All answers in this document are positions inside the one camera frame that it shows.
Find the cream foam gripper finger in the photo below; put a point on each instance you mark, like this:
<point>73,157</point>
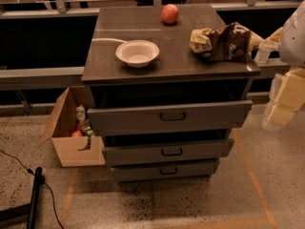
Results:
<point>287,96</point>
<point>271,43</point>

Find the grey metal rail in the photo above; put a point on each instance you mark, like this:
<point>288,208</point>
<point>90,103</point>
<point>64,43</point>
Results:
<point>47,78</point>

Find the white paper bowl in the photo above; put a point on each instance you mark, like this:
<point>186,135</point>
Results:
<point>137,53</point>

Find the middle grey drawer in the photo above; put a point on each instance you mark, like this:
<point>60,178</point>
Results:
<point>167,152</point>

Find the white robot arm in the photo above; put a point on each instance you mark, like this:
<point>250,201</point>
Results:
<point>292,39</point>

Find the red fruit in box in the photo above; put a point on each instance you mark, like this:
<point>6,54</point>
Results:
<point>77,133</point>

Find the red apple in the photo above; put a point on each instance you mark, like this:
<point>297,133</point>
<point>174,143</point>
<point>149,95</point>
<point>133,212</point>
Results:
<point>169,14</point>

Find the black stand leg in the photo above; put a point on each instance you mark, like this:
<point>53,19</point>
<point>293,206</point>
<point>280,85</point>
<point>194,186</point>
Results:
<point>27,210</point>

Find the top grey drawer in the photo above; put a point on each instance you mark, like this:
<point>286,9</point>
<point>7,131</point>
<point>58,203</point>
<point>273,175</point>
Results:
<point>170,118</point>

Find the brown chip bag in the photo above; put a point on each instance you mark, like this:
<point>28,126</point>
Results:
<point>224,44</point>

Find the white bottle in box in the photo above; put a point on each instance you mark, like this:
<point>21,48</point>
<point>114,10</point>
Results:
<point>80,113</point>

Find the grey drawer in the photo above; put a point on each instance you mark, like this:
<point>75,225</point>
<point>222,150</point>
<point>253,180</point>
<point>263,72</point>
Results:
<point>195,168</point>
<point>170,118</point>
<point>167,152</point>

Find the bottom grey drawer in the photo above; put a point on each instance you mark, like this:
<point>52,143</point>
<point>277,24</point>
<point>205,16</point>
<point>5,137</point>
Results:
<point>195,168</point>

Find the clear sanitizer pump bottle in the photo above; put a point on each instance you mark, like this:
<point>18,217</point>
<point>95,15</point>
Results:
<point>262,56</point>

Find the green packet in box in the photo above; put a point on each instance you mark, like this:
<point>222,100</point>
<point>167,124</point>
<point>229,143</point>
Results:
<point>88,131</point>

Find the open cardboard box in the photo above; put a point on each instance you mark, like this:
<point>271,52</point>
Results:
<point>72,151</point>

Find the grey drawer cabinet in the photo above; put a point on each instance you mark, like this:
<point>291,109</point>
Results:
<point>177,76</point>

